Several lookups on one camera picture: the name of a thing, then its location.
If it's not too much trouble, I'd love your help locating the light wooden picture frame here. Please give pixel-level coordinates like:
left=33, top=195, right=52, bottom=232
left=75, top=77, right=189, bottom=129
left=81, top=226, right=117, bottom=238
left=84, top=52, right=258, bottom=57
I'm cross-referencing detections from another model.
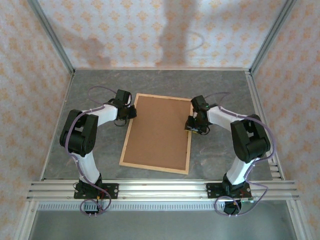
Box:
left=118, top=93, right=194, bottom=175

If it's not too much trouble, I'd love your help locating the thin aluminium back bar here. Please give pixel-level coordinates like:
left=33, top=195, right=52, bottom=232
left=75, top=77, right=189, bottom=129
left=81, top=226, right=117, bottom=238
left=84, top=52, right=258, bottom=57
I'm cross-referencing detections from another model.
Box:
left=73, top=66, right=251, bottom=71

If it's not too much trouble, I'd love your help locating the thin aluminium side strip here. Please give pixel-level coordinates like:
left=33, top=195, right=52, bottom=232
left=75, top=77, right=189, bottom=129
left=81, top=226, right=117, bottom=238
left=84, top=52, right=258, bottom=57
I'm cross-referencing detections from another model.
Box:
left=39, top=72, right=76, bottom=181

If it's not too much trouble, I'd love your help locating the black connector box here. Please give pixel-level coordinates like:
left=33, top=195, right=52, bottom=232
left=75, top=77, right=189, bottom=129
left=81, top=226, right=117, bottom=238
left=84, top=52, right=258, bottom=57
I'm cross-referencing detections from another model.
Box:
left=83, top=201, right=104, bottom=217
left=223, top=200, right=243, bottom=216

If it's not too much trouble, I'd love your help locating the grey metal sheet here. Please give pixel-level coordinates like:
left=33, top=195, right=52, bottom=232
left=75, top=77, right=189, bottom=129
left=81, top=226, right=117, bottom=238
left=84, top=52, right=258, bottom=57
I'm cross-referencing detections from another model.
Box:
left=27, top=209, right=297, bottom=240

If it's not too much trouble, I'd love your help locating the aluminium lower leg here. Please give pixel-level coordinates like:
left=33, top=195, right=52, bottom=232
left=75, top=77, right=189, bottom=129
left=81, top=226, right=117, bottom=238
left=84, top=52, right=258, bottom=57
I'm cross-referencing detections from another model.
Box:
left=13, top=199, right=38, bottom=240
left=286, top=199, right=310, bottom=240

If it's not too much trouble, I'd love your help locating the wide aluminium side rail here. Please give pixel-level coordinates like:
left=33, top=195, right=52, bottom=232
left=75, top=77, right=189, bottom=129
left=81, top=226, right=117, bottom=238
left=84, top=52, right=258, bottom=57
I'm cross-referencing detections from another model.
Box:
left=244, top=70, right=286, bottom=181

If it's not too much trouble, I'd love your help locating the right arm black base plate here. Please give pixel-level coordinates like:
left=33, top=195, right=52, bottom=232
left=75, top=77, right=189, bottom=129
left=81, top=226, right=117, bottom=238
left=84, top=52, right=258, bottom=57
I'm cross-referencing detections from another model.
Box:
left=205, top=183, right=253, bottom=200

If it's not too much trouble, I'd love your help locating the aluminium slotted mounting rail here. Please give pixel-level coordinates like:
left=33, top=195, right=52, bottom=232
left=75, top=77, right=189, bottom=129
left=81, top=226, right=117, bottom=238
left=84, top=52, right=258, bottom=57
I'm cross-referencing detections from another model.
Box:
left=26, top=179, right=300, bottom=201

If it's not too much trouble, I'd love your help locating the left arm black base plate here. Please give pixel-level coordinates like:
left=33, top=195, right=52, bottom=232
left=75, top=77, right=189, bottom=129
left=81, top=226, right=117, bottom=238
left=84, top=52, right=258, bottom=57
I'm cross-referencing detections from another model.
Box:
left=73, top=183, right=119, bottom=200

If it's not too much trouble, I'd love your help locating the grey slotted cable duct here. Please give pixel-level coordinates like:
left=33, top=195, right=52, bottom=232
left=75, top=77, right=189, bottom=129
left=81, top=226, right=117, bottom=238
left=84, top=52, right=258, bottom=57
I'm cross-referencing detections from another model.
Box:
left=37, top=202, right=288, bottom=211

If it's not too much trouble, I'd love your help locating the aluminium corner post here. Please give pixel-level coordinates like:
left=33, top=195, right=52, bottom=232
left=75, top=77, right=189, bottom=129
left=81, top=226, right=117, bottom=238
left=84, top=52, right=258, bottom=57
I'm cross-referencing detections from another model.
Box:
left=26, top=0, right=76, bottom=76
left=249, top=0, right=298, bottom=75

